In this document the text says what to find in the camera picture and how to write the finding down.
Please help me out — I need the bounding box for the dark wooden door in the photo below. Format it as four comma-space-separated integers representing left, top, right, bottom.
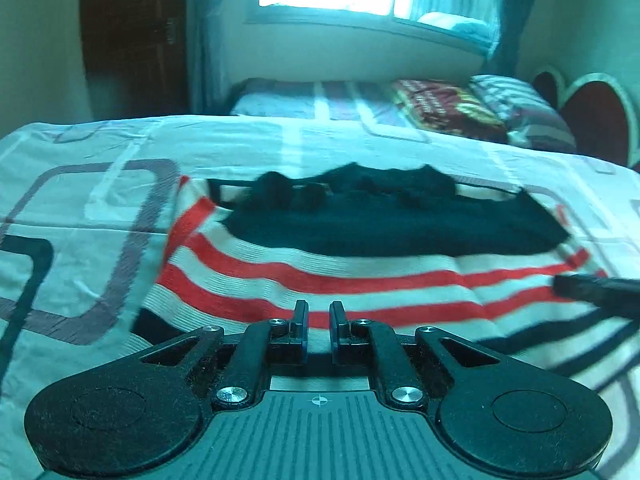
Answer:
80, 0, 193, 121

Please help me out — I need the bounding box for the white patterned bed sheet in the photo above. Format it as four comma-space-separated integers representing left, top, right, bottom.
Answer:
0, 115, 640, 480

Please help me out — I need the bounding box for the teal curtain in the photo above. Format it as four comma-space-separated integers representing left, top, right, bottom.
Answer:
400, 0, 548, 78
185, 0, 261, 116

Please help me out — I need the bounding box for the striped mattress sheet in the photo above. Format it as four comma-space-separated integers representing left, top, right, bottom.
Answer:
230, 78, 416, 128

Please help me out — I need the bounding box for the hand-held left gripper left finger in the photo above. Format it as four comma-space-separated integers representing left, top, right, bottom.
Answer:
140, 300, 309, 409

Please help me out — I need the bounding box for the striped pillow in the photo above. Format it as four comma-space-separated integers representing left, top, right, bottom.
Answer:
469, 74, 578, 153

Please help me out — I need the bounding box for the red and white headboard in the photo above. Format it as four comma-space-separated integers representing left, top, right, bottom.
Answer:
531, 65, 640, 168

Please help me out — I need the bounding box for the red patterned pillow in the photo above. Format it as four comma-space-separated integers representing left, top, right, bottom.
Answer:
390, 78, 508, 143

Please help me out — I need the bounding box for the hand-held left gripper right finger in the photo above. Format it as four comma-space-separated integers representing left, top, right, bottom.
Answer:
329, 301, 505, 407

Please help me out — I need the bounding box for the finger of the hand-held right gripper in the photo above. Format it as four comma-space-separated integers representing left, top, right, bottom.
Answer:
552, 271, 640, 322

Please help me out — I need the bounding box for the striped knit sweater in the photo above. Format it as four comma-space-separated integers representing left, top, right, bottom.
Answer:
131, 162, 640, 391

